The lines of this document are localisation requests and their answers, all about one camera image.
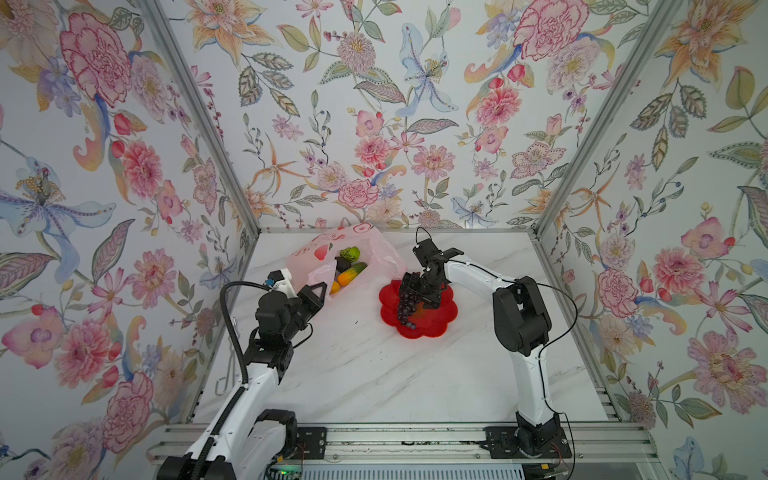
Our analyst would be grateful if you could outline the dark purple toy grapes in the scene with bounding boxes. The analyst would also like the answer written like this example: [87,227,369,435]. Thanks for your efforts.
[397,273,422,330]

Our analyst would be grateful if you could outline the thin black cable right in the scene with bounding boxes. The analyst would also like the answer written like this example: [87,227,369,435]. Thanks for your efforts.
[413,226,580,480]

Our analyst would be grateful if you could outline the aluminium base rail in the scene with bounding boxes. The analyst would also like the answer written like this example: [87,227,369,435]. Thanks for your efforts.
[146,419,661,466]

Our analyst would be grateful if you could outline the aluminium corner post left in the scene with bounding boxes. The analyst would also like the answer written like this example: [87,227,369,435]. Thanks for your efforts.
[137,0,261,239]

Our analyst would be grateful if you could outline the dark toy avocado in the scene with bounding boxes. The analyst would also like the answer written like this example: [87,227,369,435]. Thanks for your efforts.
[335,256,352,274]

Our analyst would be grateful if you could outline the black corrugated cable left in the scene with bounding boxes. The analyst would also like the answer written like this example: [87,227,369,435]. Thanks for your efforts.
[185,280,271,480]

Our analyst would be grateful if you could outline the red yellow toy peach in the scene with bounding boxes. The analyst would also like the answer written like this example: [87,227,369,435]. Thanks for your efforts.
[412,305,439,322]

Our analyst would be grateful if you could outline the red flower-shaped plastic plate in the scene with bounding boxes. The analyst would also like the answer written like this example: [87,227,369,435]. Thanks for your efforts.
[379,280,459,339]

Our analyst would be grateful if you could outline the aluminium corner post right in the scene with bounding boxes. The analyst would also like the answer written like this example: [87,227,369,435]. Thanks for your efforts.
[531,0,680,240]

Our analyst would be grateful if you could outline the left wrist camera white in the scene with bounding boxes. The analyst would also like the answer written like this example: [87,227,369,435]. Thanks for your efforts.
[265,268,297,298]

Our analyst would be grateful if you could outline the pink plastic bag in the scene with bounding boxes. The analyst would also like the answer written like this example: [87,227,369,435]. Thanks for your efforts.
[286,223,406,298]

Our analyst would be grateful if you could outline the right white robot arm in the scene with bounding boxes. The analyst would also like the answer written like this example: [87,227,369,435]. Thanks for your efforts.
[394,238,564,458]

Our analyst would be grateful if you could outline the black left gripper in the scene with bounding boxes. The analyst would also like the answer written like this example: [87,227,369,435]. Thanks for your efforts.
[279,283,328,345]

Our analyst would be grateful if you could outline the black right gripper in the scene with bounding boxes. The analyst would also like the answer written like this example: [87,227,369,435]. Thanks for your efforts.
[397,272,441,309]

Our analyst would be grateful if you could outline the aluminium corner post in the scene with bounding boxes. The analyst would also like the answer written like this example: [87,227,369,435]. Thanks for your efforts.
[137,0,261,239]
[531,0,680,240]

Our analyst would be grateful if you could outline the green orange toy papaya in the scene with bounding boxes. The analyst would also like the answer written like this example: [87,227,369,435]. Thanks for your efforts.
[336,262,367,288]

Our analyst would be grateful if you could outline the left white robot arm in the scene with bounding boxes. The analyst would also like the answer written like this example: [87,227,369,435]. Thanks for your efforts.
[156,279,328,479]

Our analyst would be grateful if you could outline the green toy melon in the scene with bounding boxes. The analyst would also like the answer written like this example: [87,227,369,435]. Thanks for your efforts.
[340,246,361,263]

